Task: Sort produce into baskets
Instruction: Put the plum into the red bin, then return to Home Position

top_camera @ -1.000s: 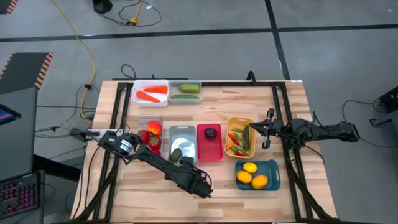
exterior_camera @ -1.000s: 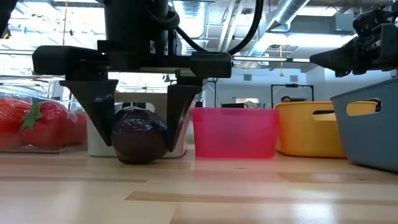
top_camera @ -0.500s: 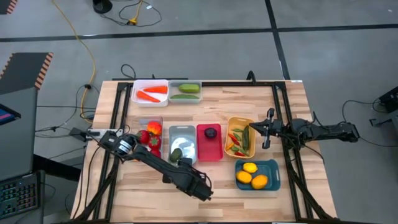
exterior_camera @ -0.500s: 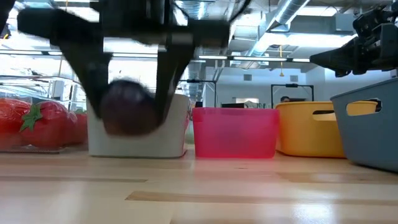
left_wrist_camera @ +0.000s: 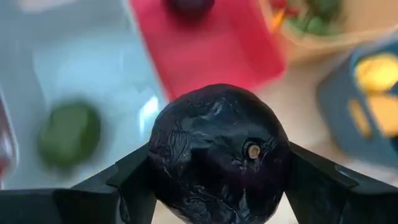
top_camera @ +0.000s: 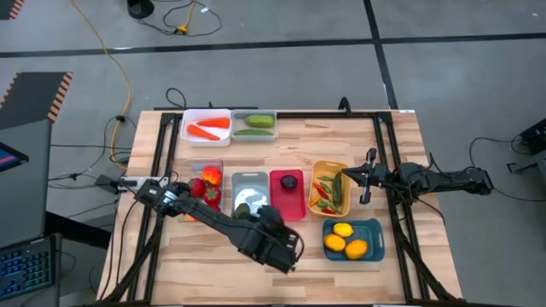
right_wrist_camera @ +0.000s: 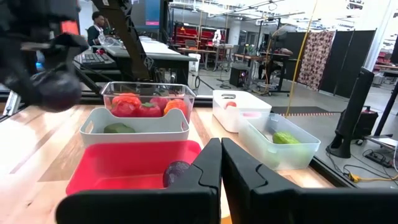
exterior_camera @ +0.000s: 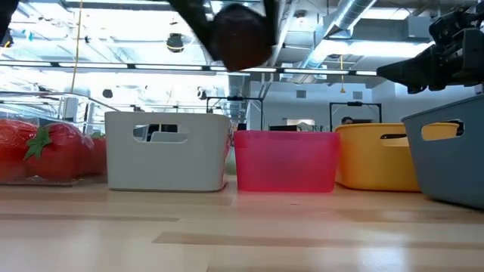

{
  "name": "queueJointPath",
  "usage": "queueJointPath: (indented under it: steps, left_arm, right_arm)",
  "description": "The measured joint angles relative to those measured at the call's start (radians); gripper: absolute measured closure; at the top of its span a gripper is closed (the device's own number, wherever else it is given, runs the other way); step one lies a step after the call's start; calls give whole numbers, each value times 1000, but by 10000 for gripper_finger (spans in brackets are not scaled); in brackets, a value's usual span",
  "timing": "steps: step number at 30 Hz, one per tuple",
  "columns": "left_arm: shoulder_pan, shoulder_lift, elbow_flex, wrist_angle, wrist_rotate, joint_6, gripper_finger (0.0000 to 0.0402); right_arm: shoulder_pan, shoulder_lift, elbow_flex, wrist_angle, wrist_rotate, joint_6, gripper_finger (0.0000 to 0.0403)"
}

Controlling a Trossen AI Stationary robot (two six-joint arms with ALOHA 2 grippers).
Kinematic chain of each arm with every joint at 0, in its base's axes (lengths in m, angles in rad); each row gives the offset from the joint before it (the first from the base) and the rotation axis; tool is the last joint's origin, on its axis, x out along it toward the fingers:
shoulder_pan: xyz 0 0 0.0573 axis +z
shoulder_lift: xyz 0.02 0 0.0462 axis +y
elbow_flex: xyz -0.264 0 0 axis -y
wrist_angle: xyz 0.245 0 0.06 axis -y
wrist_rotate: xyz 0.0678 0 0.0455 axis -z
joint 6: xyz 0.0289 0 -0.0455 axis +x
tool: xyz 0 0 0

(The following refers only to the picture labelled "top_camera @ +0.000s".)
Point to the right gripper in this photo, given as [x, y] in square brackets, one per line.
[371, 175]

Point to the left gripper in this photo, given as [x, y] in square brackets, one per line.
[275, 239]

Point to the small green chili pepper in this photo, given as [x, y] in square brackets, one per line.
[335, 208]
[326, 178]

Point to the yellow plastic basket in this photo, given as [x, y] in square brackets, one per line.
[324, 167]

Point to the green pea pod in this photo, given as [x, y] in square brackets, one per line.
[327, 187]

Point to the red chili pepper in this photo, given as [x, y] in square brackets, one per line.
[324, 195]
[329, 211]

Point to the small orange toy vegetable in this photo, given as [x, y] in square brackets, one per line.
[317, 188]

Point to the purple plum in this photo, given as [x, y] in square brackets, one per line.
[289, 182]

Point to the orange fruit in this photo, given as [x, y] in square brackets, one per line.
[356, 249]

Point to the dark green avocado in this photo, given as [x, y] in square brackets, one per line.
[242, 211]

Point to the orange bell pepper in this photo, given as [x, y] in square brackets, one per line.
[190, 218]

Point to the yellow-orange bell pepper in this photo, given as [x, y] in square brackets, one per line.
[212, 175]

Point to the clear plastic bin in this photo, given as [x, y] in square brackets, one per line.
[189, 166]

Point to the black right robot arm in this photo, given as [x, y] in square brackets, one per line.
[443, 179]

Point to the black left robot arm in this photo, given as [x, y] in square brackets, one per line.
[205, 215]

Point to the red plastic basket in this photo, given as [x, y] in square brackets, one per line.
[288, 204]

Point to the teal plastic basket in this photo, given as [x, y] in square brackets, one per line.
[375, 234]

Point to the black clamp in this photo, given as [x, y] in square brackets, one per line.
[344, 106]

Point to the light grey plastic basket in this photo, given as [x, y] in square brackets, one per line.
[251, 183]

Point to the frosted translucent plastic container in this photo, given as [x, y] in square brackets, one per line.
[239, 117]

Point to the white plastic container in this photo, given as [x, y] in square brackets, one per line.
[226, 137]

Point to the grey metal stand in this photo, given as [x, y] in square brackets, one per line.
[529, 167]

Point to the black equipment box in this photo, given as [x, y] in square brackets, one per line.
[535, 137]

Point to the black power adapter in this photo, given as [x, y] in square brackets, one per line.
[108, 182]

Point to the yellow extension plug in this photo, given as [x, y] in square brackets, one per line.
[182, 29]

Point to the backlit keyboard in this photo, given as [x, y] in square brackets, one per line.
[25, 268]

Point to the black round stand base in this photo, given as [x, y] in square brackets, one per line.
[141, 7]

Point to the laptop screen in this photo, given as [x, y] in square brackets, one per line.
[10, 158]

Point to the striped-edge black floor mat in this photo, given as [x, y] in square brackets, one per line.
[30, 98]
[8, 7]

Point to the black aluminium table frame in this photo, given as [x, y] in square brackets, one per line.
[298, 115]

